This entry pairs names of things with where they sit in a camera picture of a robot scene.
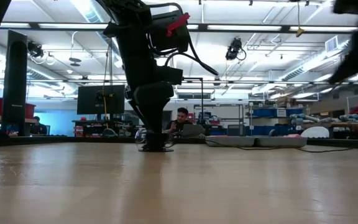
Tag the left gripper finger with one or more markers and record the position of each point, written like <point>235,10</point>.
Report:
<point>154,118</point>
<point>138,113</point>

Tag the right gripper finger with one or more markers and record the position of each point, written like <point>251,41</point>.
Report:
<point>348,74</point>
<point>343,70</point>

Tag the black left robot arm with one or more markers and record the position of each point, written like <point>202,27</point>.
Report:
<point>135,46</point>

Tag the grey laptop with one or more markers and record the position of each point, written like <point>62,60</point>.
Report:
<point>194,130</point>

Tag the black computer monitor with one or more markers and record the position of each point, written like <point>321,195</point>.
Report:
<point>89,99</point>

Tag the yellow hanging plug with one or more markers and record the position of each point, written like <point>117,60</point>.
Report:
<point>299,31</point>

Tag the white rounded object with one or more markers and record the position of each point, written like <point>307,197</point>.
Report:
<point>315,132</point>

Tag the blue storage bins shelf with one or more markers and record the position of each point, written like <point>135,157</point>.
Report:
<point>291,112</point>

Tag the grey plastic tool case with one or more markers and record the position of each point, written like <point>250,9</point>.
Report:
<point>291,142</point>

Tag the black ceiling-mounted device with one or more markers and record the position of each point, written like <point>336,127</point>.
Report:
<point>36,49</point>

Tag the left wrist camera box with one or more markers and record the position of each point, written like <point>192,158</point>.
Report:
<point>169,75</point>

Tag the black vertical post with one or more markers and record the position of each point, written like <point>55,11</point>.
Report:
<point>15,93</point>

